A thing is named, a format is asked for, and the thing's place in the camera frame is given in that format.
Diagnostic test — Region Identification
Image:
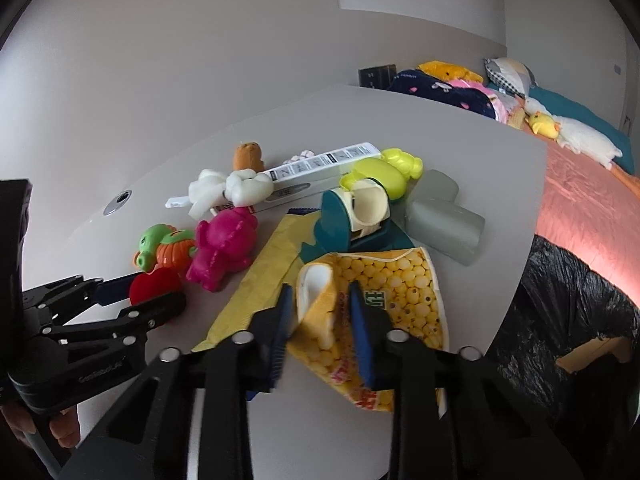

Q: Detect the pink folded blanket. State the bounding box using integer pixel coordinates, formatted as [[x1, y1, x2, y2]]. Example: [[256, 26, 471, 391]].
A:
[[448, 79, 525, 129]]

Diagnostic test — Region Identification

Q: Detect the yellow-green bear toy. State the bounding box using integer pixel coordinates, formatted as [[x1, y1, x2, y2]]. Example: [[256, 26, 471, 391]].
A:
[[340, 148, 424, 203]]

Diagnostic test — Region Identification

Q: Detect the cardboard bin box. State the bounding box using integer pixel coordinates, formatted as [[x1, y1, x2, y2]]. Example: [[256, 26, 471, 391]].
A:
[[555, 337, 632, 374]]

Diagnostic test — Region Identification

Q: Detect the black wall socket panel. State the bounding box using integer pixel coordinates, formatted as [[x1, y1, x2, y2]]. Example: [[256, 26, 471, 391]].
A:
[[358, 64, 397, 90]]

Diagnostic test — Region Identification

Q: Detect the magenta bear toy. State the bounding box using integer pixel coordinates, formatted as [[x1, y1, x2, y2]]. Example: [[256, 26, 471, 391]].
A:
[[186, 207, 258, 292]]

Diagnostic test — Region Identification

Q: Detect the grey plastic pipe piece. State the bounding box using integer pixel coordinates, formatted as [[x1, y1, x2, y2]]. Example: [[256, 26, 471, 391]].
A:
[[404, 169, 485, 266]]

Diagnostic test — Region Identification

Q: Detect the white goose plush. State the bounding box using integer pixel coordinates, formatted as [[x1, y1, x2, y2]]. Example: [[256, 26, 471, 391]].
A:
[[524, 98, 623, 170]]

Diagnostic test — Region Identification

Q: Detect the grey checked pillow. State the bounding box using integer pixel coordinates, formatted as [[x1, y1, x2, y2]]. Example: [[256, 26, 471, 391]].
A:
[[484, 58, 536, 99]]

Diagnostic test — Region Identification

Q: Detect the black bin bag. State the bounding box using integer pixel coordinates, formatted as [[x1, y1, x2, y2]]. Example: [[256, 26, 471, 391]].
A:
[[487, 236, 639, 441]]

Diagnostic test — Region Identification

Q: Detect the green orange seahorse toy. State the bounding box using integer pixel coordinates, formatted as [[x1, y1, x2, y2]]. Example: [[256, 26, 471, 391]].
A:
[[134, 223, 196, 278]]

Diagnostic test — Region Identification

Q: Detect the yellow corn snack bag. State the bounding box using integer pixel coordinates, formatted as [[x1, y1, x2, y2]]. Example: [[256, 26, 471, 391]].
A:
[[288, 247, 449, 412]]

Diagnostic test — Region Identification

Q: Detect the yellow orange plush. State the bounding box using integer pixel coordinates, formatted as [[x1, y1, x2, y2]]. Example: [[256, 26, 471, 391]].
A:
[[418, 61, 484, 84]]

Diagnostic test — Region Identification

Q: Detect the pink bed sheet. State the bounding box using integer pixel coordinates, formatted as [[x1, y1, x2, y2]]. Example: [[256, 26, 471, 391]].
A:
[[528, 133, 639, 304]]

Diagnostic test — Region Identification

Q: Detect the silver desk cable grommet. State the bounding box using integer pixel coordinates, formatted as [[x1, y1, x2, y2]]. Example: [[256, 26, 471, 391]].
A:
[[102, 190, 132, 217]]

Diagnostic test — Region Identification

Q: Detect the yellow duck plush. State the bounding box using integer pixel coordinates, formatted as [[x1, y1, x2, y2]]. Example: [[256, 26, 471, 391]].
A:
[[527, 112, 560, 141]]

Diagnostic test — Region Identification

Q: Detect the navy patterned blanket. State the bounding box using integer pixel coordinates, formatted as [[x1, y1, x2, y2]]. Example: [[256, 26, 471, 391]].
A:
[[388, 70, 497, 119]]

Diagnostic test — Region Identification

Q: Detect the yellow wrapper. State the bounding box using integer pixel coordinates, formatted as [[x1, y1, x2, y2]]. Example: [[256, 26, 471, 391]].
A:
[[193, 208, 319, 352]]

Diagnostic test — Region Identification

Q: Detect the person's left hand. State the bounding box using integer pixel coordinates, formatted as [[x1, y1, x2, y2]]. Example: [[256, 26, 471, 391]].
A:
[[1, 404, 80, 448]]

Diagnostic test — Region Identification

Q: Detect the white long carton box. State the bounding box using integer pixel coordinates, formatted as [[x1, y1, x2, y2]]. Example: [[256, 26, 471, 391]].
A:
[[214, 141, 383, 214]]

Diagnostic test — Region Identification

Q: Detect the brown plush bear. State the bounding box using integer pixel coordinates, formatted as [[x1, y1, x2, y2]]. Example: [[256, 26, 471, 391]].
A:
[[232, 142, 265, 172]]

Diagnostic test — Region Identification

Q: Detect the pale purple knotted toy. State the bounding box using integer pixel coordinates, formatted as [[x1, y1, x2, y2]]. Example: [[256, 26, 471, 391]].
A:
[[285, 150, 316, 164]]

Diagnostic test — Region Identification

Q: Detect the red round toy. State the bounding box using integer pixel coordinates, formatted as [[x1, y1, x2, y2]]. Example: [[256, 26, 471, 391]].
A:
[[128, 268, 183, 306]]

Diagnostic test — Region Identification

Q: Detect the white plush toy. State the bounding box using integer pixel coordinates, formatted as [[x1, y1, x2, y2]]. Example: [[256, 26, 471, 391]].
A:
[[165, 169, 274, 220]]

